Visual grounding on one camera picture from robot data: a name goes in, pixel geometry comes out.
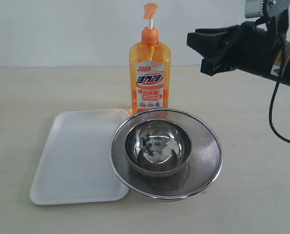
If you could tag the white rectangular foam tray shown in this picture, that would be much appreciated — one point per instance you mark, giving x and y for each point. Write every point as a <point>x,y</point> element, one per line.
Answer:
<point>74,166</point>

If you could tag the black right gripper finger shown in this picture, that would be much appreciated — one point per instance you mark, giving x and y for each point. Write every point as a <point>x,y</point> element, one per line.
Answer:
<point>209,42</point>
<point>216,63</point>

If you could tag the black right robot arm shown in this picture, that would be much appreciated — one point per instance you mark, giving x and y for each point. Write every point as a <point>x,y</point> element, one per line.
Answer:
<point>253,47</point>

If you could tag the orange dish soap pump bottle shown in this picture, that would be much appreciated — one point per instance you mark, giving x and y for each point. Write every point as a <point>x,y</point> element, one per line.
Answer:
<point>149,63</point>

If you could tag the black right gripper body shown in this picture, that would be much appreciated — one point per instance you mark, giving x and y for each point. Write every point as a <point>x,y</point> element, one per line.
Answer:
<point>259,47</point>

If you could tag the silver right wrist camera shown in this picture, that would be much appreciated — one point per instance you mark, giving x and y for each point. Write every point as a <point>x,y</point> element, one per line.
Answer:
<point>265,8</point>

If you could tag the steel mesh strainer basin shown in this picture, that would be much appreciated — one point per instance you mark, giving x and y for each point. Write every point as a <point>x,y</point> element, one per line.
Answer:
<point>202,169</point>

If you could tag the small stainless steel bowl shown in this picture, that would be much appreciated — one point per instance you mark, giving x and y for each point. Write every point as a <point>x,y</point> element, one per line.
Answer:
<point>158,148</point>

